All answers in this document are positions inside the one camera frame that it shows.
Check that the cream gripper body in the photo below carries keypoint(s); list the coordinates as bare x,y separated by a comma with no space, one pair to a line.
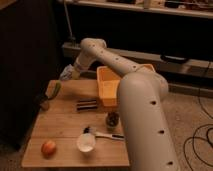
75,74

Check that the grey white towel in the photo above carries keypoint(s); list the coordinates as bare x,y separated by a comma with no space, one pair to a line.
66,73

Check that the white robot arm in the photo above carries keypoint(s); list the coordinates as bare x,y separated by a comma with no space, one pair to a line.
139,98

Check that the orange plastic tray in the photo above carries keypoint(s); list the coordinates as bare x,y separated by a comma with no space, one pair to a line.
108,82

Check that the green cucumber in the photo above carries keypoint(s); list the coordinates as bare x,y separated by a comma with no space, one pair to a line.
55,91

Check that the striped dark block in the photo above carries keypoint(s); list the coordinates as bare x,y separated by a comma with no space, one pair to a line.
86,104

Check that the glass jar with dark contents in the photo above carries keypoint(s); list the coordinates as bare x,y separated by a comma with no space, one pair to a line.
112,120

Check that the red apple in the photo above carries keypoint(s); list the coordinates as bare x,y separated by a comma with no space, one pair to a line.
48,148

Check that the white handled brush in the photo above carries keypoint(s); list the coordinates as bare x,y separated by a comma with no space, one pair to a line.
102,135

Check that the black handle on rail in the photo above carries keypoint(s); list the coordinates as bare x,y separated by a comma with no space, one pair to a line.
172,59

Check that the grey metal shelf rail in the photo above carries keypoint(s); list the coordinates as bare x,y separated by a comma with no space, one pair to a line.
186,66

